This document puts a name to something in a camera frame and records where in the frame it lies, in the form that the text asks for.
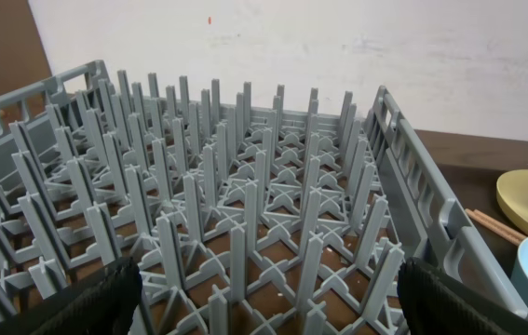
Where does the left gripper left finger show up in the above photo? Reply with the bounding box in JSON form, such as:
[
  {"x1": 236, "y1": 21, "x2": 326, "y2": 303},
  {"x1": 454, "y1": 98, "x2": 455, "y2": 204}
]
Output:
[{"x1": 0, "y1": 257, "x2": 142, "y2": 335}]

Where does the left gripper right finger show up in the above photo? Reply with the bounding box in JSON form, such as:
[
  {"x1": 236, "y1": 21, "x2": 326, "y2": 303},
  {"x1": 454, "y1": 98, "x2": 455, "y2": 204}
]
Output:
[{"x1": 397, "y1": 257, "x2": 528, "y2": 335}]

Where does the grey plastic dishwasher rack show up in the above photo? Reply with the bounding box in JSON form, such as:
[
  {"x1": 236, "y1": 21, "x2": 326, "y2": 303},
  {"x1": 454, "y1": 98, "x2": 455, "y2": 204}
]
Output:
[{"x1": 0, "y1": 60, "x2": 528, "y2": 334}]

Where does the wooden chopstick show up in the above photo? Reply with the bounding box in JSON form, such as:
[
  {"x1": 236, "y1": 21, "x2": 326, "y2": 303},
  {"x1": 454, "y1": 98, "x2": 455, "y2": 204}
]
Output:
[
  {"x1": 465, "y1": 208, "x2": 524, "y2": 246},
  {"x1": 473, "y1": 209, "x2": 526, "y2": 241}
]

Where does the dark brown serving tray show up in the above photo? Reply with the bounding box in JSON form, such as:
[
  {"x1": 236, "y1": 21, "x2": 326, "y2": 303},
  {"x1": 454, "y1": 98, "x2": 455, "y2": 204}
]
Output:
[{"x1": 438, "y1": 164, "x2": 521, "y2": 276}]

